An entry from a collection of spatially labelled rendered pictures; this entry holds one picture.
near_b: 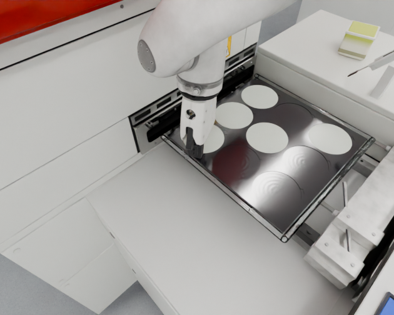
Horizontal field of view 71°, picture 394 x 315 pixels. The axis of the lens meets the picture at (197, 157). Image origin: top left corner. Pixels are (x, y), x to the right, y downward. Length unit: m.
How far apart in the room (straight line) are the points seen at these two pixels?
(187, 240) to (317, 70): 0.55
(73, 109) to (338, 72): 0.65
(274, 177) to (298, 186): 0.05
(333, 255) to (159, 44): 0.45
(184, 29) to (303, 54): 0.57
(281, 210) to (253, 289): 0.16
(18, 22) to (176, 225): 0.46
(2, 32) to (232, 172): 0.46
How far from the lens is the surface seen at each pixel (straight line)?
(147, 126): 0.67
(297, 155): 0.68
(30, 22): 0.42
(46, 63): 0.50
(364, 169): 0.80
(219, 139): 0.67
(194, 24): 0.36
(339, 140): 0.75
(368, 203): 0.69
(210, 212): 0.65
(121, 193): 0.70
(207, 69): 0.47
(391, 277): 0.54
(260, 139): 0.69
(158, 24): 0.38
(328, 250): 0.57
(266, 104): 0.79
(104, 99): 0.58
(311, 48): 0.92
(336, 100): 0.82
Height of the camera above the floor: 1.40
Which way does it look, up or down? 52 degrees down
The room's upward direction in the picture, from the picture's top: straight up
